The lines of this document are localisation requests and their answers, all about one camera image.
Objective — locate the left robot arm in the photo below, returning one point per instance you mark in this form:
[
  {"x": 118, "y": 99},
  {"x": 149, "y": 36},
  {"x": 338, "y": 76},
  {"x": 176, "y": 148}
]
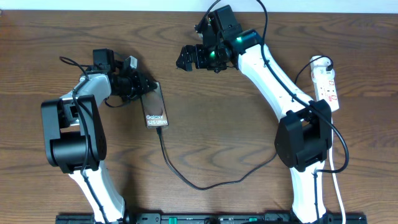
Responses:
[{"x": 74, "y": 137}]

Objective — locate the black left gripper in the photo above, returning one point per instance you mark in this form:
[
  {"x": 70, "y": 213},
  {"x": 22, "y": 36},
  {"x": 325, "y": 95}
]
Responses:
[{"x": 140, "y": 86}]

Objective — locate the white power strip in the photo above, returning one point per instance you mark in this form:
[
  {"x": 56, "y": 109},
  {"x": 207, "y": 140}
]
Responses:
[{"x": 322, "y": 75}]

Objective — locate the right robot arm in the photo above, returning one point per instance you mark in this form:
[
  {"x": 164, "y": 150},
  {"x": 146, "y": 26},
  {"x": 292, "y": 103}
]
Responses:
[{"x": 304, "y": 134}]

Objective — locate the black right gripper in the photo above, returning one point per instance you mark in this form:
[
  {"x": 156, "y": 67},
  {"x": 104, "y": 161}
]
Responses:
[{"x": 198, "y": 50}]

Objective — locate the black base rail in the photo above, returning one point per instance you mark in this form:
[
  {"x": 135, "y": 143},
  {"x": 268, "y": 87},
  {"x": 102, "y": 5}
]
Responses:
[{"x": 156, "y": 218}]

